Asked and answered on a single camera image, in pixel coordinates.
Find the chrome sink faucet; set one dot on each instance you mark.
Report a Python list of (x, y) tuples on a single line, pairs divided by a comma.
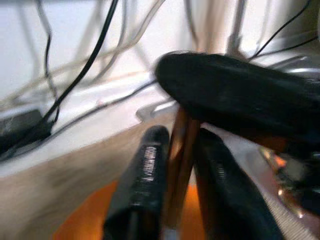
[(236, 30)]

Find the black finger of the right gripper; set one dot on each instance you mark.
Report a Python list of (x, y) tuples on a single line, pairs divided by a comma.
[(237, 95)]

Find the beige woven placemat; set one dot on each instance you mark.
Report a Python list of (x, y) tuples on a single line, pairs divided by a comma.
[(50, 175)]

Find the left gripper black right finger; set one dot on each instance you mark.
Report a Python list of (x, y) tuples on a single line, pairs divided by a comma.
[(225, 195)]

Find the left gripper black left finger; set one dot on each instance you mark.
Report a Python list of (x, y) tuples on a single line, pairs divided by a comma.
[(142, 180)]

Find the black power adapter brick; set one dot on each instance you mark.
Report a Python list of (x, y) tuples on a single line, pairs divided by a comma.
[(20, 127)]

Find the orange plastic plate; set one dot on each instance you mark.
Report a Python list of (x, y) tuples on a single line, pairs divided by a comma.
[(82, 220)]

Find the stainless steel sink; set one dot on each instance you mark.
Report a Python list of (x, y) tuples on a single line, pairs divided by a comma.
[(150, 111)]

